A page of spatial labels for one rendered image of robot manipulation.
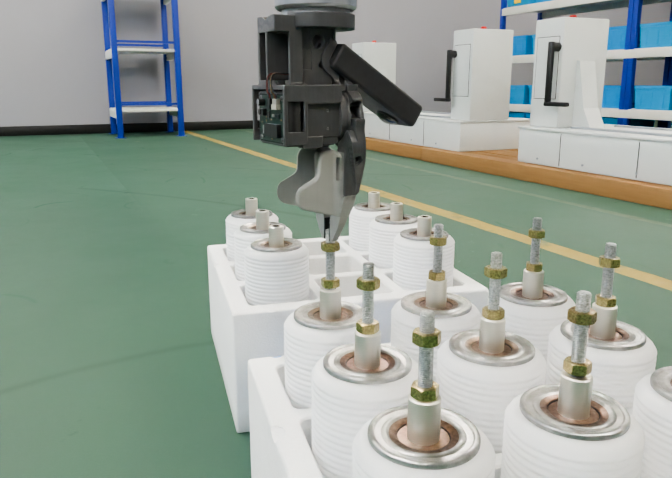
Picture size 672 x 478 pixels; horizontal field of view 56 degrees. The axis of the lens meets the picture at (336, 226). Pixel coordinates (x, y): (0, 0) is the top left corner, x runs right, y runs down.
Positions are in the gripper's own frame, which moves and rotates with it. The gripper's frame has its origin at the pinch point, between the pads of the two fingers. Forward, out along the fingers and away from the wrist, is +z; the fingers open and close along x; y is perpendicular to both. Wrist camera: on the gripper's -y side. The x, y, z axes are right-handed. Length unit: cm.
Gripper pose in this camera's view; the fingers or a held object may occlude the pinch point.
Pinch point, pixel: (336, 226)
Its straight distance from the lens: 63.1
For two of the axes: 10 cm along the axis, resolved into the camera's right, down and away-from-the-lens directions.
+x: 5.0, 1.9, -8.4
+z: 0.0, 9.8, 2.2
